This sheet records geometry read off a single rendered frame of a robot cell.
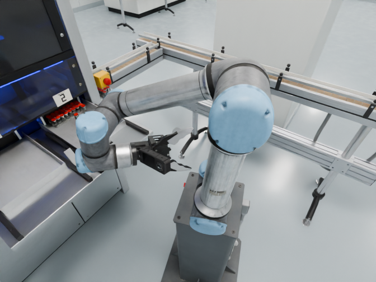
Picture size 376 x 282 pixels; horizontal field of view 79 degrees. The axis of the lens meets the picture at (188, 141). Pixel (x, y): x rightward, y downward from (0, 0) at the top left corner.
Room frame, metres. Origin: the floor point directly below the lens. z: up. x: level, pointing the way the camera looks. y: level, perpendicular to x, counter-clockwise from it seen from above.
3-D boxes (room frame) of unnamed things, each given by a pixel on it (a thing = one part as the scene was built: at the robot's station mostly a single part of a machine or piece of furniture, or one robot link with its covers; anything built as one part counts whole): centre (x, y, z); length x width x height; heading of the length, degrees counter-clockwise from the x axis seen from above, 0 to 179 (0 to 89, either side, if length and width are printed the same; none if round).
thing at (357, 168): (1.32, -0.52, 0.49); 1.60 x 0.08 x 0.12; 55
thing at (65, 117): (0.95, 0.62, 0.91); 0.18 x 0.02 x 0.05; 145
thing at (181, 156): (1.64, -0.06, 0.07); 0.50 x 0.08 x 0.14; 145
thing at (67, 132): (0.89, 0.53, 0.90); 0.34 x 0.26 x 0.04; 55
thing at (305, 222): (0.98, -1.01, 0.07); 0.50 x 0.08 x 0.14; 145
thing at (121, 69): (1.48, 0.44, 0.92); 0.69 x 0.16 x 0.16; 145
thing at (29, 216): (0.71, 0.57, 0.87); 0.70 x 0.48 x 0.02; 145
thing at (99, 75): (1.16, 0.48, 0.99); 0.08 x 0.07 x 0.07; 55
